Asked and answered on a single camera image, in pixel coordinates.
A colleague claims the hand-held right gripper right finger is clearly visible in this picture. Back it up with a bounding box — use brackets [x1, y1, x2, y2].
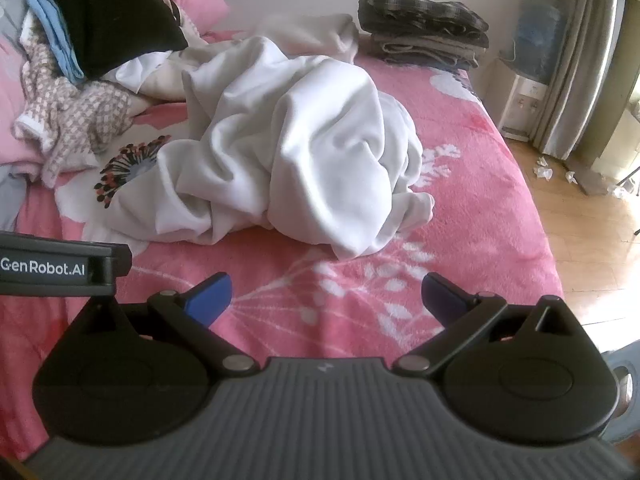
[395, 272, 588, 376]

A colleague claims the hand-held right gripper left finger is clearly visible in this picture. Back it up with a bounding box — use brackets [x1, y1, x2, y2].
[75, 272, 258, 375]

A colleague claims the white bear-print sweatshirt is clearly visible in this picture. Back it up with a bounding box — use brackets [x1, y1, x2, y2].
[107, 35, 436, 261]

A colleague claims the pink floral blanket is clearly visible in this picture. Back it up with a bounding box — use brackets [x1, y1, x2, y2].
[0, 30, 566, 461]

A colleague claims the beige patterned knit sweater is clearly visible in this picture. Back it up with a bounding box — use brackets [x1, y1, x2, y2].
[15, 35, 133, 188]

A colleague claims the light blue plastic stool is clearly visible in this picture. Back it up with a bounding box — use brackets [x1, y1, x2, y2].
[604, 340, 640, 443]

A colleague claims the white shirt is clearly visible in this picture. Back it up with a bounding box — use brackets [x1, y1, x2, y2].
[102, 52, 168, 95]

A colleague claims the white water dispenser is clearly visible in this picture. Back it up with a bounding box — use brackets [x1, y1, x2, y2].
[492, 57, 551, 142]

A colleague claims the cream fleece garment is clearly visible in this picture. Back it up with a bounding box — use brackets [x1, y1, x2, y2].
[145, 40, 251, 106]

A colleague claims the light blue garment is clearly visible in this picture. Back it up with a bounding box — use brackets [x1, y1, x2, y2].
[26, 0, 86, 86]

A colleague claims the beige folded garment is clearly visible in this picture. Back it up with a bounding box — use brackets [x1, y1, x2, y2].
[370, 35, 481, 70]

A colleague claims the blue water bottle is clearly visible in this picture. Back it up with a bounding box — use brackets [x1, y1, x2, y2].
[515, 0, 563, 81]

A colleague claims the beige curtain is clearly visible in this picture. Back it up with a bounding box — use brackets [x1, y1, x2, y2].
[530, 0, 626, 153]

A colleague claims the pale pink folded garment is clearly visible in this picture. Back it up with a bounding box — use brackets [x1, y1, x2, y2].
[250, 12, 358, 63]

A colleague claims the dark plaid folded garment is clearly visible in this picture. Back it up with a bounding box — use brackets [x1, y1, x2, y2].
[357, 0, 490, 48]

